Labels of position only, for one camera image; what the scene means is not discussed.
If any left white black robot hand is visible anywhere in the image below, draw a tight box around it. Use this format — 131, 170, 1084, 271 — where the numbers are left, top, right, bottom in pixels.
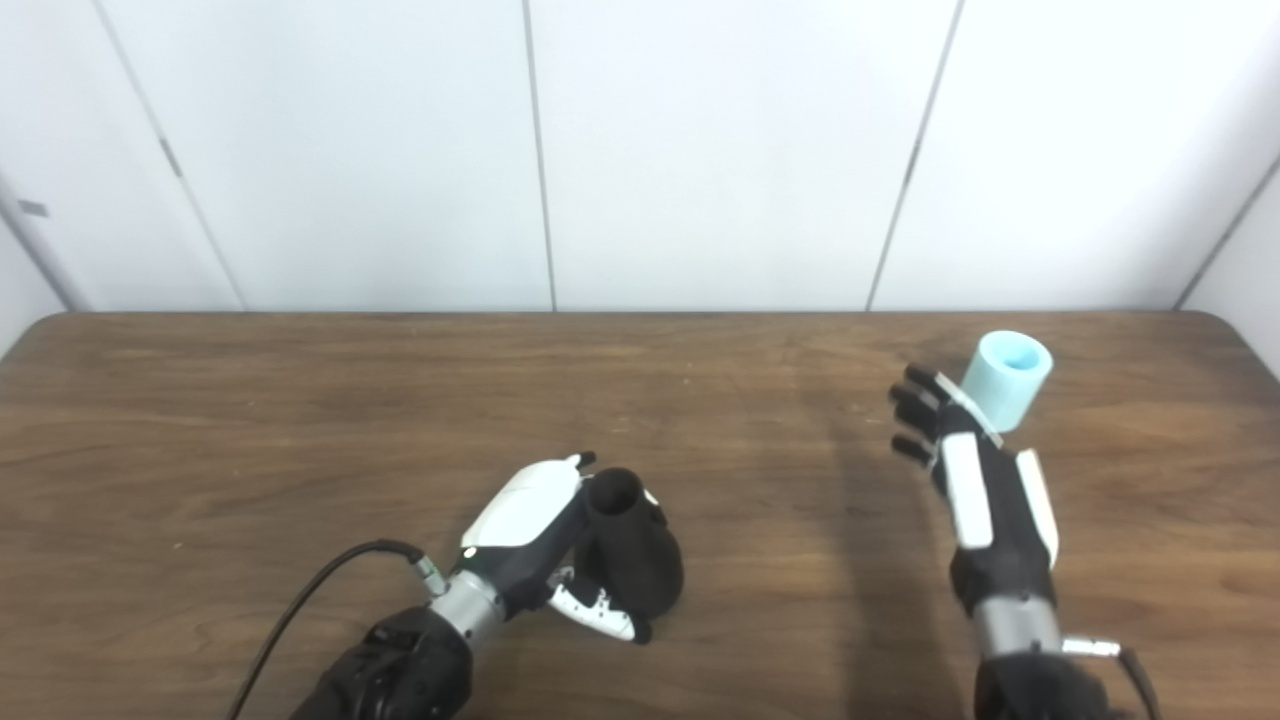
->
460, 452, 668, 644

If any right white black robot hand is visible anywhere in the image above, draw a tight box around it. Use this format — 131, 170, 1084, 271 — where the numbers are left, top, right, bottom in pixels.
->
888, 364, 1061, 616

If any black funnel-shaped nozzle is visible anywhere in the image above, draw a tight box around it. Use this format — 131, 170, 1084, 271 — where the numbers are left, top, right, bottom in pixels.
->
583, 467, 685, 616

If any light-blue cylindrical hose piece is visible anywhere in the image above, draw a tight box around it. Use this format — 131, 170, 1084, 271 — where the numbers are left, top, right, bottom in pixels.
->
962, 330, 1055, 433

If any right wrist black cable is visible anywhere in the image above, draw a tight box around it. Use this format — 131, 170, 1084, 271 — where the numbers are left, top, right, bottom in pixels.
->
1062, 636, 1161, 720

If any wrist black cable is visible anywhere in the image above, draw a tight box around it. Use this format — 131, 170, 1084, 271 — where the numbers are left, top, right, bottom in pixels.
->
228, 540, 447, 720
1062, 636, 1161, 720

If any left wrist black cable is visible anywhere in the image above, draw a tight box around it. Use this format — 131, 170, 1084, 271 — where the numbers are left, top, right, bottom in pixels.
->
228, 540, 447, 720

